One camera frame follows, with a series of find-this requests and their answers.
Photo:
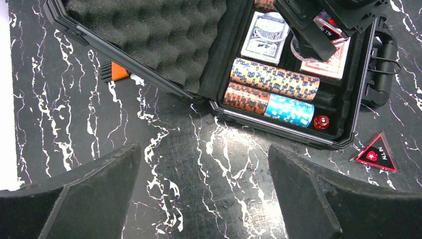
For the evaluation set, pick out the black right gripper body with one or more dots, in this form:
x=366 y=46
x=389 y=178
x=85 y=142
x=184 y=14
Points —
x=353 y=16

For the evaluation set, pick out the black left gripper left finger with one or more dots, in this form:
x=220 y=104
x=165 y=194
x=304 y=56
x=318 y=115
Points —
x=88 y=202

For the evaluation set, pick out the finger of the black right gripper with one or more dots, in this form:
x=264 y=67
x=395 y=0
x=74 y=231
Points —
x=300 y=14

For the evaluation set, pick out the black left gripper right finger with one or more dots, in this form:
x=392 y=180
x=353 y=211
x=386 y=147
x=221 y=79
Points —
x=318 y=203

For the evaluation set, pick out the all-in triangle button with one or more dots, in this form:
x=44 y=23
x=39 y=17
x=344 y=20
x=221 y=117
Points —
x=376 y=153
x=327 y=25

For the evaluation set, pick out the brown black chip stack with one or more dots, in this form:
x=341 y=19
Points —
x=265 y=5

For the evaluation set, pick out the black foam-lined poker case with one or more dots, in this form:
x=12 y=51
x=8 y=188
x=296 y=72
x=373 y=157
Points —
x=187 y=48

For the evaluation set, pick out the clear round dealer button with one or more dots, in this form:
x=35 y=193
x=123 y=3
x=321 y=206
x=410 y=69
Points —
x=294 y=45

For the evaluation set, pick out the red playing card deck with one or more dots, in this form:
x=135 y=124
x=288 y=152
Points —
x=333 y=67

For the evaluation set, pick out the blue playing card deck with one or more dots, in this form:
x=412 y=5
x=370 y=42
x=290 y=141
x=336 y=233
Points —
x=266 y=37

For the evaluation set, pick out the light blue chip stack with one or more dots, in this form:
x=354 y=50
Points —
x=289 y=110

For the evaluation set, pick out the orange blue chip stack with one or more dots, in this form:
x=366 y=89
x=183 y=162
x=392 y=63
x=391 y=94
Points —
x=274 y=80

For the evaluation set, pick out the red die in case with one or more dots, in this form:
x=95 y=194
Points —
x=321 y=122

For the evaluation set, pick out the red black chip stack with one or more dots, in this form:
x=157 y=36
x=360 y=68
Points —
x=246 y=98

